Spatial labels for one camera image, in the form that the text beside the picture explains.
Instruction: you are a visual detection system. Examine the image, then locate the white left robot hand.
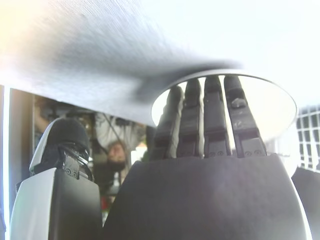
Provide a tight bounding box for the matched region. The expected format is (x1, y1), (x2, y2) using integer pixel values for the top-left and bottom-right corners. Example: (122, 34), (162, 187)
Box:
(9, 74), (313, 240)

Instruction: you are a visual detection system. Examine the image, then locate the silver wire dish rack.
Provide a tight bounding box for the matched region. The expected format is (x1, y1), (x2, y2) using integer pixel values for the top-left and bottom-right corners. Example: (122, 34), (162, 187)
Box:
(296, 104), (320, 173)

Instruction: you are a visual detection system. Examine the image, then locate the person in grey shirt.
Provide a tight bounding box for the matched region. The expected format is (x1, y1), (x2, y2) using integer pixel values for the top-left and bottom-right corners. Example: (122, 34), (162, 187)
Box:
(93, 111), (148, 173)

